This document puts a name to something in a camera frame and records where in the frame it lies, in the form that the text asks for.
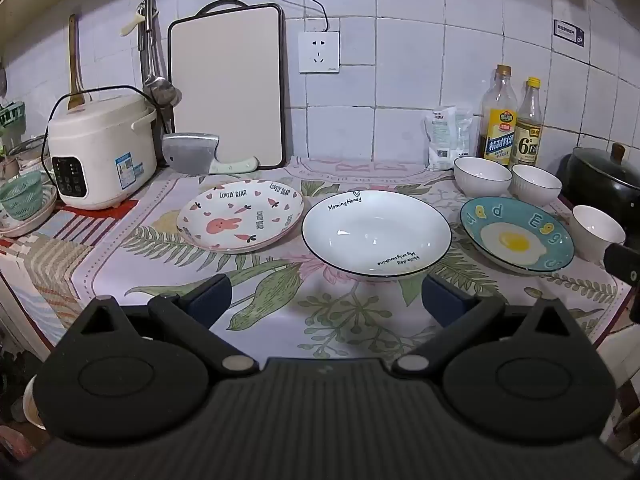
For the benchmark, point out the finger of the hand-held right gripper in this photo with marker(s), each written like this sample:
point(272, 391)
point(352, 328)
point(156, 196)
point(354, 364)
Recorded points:
point(622, 262)

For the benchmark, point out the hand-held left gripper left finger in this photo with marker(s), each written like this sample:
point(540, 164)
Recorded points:
point(210, 300)

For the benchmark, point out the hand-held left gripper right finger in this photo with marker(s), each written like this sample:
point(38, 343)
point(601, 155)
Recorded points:
point(445, 302)

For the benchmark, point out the white bowl with dark rim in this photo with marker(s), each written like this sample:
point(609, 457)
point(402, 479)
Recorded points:
point(482, 176)
point(536, 184)
point(597, 232)

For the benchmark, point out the rabbit print plate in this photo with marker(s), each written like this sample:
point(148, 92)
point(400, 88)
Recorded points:
point(240, 215)

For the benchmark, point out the large white deep plate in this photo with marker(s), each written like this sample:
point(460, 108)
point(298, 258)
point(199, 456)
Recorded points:
point(375, 232)

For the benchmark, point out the teal fried egg plate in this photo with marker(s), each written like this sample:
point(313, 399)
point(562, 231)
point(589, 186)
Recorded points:
point(517, 235)

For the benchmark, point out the black cooking pot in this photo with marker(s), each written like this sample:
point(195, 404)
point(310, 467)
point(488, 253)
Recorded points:
point(615, 195)

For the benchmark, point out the black pot lid wooden knob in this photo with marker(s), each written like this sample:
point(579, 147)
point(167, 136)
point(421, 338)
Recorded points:
point(607, 166)

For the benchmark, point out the clear vinegar bottle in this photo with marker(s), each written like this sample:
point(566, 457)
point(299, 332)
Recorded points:
point(529, 135)

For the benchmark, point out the white salt bag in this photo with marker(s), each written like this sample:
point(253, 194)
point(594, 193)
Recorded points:
point(464, 135)
point(440, 140)

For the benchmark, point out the striped cloth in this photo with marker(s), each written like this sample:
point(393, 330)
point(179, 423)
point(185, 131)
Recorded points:
point(45, 260)

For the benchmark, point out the yellow label oil bottle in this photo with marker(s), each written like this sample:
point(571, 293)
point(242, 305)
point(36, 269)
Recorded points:
point(497, 125)

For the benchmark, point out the white rice cooker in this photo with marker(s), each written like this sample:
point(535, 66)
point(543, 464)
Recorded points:
point(100, 150)

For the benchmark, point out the pale plate under basket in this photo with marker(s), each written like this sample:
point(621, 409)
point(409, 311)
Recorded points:
point(42, 212)

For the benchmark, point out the cream cutting board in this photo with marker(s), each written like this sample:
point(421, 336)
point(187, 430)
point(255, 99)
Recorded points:
point(225, 90)

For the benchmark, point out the metal skimmer spoon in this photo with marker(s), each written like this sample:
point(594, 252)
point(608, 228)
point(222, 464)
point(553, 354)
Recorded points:
point(167, 91)

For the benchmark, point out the green plastic basket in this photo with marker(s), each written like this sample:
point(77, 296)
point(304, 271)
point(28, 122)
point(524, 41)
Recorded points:
point(22, 195)

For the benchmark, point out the metal ladle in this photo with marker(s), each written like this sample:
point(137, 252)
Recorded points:
point(150, 50)

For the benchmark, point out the green plastic rack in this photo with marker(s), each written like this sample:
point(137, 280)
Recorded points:
point(11, 114)

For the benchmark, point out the wooden spatula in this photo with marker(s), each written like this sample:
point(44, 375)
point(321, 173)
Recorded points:
point(75, 60)

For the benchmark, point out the dark wall sticker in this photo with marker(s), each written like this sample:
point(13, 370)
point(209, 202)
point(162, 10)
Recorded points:
point(569, 33)

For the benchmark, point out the white wall socket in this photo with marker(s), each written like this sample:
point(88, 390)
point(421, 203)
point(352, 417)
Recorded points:
point(319, 52)

